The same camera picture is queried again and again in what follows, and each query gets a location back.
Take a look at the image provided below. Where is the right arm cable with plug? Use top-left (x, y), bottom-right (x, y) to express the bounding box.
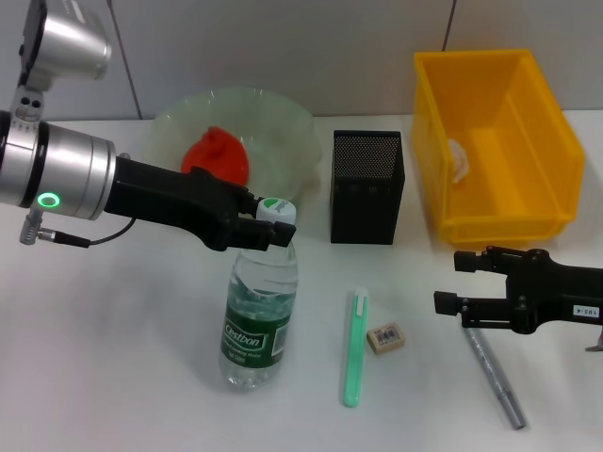
top-left (583, 323), bottom-right (603, 354)

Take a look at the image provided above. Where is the clear green-label water bottle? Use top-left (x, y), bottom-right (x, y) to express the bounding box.
top-left (217, 196), bottom-right (301, 391)

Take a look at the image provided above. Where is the white paper ball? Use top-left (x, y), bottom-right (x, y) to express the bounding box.
top-left (446, 137), bottom-right (473, 186)

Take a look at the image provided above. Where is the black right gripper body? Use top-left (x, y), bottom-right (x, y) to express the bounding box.
top-left (505, 248), bottom-right (603, 336)

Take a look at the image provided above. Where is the green toothbrush case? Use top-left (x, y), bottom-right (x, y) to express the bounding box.
top-left (342, 286), bottom-right (370, 410)

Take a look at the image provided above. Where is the yellow plastic bin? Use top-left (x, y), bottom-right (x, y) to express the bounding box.
top-left (410, 47), bottom-right (587, 250)

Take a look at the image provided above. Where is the black mesh pen holder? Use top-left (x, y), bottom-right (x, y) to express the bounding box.
top-left (330, 129), bottom-right (407, 246)

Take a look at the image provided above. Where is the green wavy glass fruit bowl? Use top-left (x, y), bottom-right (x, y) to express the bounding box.
top-left (147, 85), bottom-right (323, 209)

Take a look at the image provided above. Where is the orange fruit with stem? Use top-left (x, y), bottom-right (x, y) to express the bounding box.
top-left (180, 123), bottom-right (252, 188)

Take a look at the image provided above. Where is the beige eraser with barcode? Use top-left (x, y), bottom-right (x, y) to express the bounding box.
top-left (367, 321), bottom-right (407, 356)

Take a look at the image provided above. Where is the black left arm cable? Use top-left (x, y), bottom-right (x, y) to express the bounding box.
top-left (18, 208), bottom-right (139, 250)

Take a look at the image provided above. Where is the silver grey marker pen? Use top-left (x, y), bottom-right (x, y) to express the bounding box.
top-left (461, 327), bottom-right (528, 431)

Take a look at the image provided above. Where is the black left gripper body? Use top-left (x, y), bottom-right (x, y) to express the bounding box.
top-left (111, 154), bottom-right (252, 253)

